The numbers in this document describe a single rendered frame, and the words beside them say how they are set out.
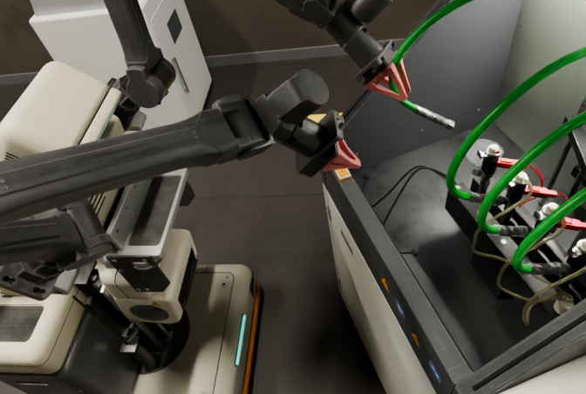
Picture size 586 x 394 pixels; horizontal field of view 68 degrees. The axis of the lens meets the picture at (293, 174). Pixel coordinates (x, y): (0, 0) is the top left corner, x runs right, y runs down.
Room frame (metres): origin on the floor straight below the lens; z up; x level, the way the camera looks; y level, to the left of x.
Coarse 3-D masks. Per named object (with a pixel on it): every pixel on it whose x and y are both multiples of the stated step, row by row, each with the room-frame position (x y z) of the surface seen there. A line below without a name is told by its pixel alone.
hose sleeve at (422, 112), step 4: (420, 108) 0.65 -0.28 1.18; (424, 108) 0.65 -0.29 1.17; (416, 112) 0.65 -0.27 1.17; (420, 112) 0.64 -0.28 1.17; (424, 112) 0.64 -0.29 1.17; (428, 112) 0.64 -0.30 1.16; (432, 112) 0.65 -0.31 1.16; (420, 116) 0.65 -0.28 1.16; (424, 116) 0.64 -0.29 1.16; (428, 116) 0.64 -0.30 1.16; (432, 116) 0.64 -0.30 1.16; (436, 116) 0.64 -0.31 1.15; (440, 116) 0.64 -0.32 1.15; (432, 120) 0.64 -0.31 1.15; (436, 120) 0.64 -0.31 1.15; (440, 120) 0.64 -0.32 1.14; (444, 120) 0.64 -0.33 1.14; (440, 124) 0.63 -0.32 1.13; (444, 124) 0.63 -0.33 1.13
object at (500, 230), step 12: (576, 120) 0.38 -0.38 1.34; (552, 132) 0.38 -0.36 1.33; (564, 132) 0.37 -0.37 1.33; (540, 144) 0.38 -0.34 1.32; (552, 144) 0.37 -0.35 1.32; (528, 156) 0.37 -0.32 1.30; (516, 168) 0.37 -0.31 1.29; (504, 180) 0.36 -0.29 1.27; (492, 192) 0.36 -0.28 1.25; (492, 204) 0.36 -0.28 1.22; (480, 216) 0.36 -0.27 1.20; (480, 228) 0.36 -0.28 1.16; (492, 228) 0.36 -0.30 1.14; (504, 228) 0.37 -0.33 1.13; (516, 228) 0.38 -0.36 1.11; (528, 228) 0.38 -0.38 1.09
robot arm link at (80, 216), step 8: (72, 208) 0.48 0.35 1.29; (80, 208) 0.49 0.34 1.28; (88, 208) 0.49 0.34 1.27; (72, 216) 0.47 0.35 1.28; (80, 216) 0.47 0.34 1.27; (88, 216) 0.48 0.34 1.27; (96, 216) 0.49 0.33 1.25; (80, 224) 0.46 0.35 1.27; (88, 224) 0.47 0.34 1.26; (96, 224) 0.47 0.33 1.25; (80, 232) 0.45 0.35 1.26; (88, 232) 0.45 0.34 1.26; (96, 232) 0.46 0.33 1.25; (104, 232) 0.47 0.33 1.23
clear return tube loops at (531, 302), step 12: (528, 180) 0.45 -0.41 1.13; (516, 204) 0.42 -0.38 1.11; (564, 228) 0.35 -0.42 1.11; (504, 264) 0.33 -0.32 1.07; (540, 276) 0.32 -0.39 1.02; (552, 288) 0.27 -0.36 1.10; (528, 300) 0.29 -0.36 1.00; (540, 300) 0.28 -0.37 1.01; (564, 300) 0.27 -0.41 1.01; (528, 312) 0.27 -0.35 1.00; (528, 324) 0.25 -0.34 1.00
